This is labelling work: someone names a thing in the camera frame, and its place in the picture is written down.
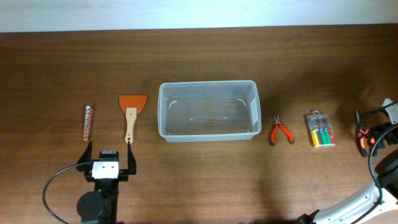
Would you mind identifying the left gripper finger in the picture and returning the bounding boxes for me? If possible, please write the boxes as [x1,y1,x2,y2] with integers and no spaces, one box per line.
[78,141,93,164]
[127,141,137,170]

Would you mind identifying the orange black long-nose pliers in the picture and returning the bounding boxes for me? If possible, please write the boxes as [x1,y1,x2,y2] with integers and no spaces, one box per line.
[356,110,376,157]

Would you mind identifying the screwdriver set clear case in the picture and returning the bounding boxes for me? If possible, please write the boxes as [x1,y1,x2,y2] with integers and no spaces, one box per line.
[307,110,336,148]

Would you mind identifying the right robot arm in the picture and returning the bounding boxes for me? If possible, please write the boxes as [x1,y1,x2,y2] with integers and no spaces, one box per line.
[295,151,397,224]

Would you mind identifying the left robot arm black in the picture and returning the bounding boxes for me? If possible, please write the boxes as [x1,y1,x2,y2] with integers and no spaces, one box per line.
[76,142,137,223]

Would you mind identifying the clear plastic container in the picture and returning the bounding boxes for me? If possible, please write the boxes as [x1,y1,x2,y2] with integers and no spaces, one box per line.
[157,80,262,142]

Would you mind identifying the socket bit rail orange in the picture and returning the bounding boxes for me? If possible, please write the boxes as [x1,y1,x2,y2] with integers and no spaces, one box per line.
[83,105,93,142]

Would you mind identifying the orange scraper wooden handle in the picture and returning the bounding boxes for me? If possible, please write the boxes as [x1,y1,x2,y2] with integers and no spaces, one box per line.
[119,95,147,144]

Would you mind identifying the small red-handled pliers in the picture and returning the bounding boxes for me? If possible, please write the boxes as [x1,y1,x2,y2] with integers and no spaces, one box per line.
[269,114,295,147]

